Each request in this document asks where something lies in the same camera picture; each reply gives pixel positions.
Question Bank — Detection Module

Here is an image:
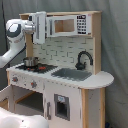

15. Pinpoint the microwave keypad panel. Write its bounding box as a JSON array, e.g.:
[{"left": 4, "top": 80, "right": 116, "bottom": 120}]
[{"left": 77, "top": 15, "right": 86, "bottom": 34}]

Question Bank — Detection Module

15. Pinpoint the black faucet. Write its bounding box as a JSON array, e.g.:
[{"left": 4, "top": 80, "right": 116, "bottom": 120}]
[{"left": 75, "top": 51, "right": 93, "bottom": 70}]

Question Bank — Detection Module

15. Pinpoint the grey ice dispenser panel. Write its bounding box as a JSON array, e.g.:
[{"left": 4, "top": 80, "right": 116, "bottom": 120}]
[{"left": 54, "top": 94, "right": 70, "bottom": 120}]

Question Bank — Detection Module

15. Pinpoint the white oven door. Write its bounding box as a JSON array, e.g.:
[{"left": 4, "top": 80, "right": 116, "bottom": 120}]
[{"left": 0, "top": 86, "right": 14, "bottom": 111}]

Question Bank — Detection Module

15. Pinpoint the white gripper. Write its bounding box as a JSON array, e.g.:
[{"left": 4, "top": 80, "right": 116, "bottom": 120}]
[{"left": 29, "top": 11, "right": 46, "bottom": 44}]

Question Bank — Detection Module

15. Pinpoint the grey fridge door handle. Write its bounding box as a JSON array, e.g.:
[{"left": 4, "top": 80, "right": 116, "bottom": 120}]
[{"left": 47, "top": 102, "right": 51, "bottom": 120}]

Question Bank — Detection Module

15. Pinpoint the red stove knob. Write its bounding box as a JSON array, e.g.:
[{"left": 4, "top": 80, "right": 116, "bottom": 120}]
[
  {"left": 12, "top": 77, "right": 18, "bottom": 82},
  {"left": 31, "top": 81, "right": 37, "bottom": 88}
]

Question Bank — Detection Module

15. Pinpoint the black stovetop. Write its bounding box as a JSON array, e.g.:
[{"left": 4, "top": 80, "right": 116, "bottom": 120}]
[{"left": 18, "top": 63, "right": 55, "bottom": 74}]

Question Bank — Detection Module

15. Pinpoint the right red stove knob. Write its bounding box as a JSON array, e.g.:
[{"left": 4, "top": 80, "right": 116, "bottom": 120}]
[{"left": 31, "top": 81, "right": 37, "bottom": 88}]

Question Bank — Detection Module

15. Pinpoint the grey sink basin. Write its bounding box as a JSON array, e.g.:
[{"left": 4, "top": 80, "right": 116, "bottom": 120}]
[{"left": 52, "top": 68, "right": 92, "bottom": 81}]

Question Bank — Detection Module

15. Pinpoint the wooden toy kitchen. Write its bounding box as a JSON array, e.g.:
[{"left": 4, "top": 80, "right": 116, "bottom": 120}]
[{"left": 0, "top": 10, "right": 115, "bottom": 128}]

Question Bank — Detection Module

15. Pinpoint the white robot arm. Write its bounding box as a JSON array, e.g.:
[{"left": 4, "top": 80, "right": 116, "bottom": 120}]
[{"left": 0, "top": 11, "right": 49, "bottom": 128}]

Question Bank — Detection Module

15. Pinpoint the silver cooking pot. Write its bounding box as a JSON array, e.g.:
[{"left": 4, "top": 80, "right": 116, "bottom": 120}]
[{"left": 23, "top": 57, "right": 39, "bottom": 67}]

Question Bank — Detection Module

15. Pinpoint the left red stove knob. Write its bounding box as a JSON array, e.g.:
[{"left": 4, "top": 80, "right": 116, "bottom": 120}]
[{"left": 12, "top": 77, "right": 18, "bottom": 82}]

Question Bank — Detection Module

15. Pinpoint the white microwave door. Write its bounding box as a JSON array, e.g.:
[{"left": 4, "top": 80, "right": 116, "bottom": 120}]
[{"left": 46, "top": 15, "right": 77, "bottom": 37}]

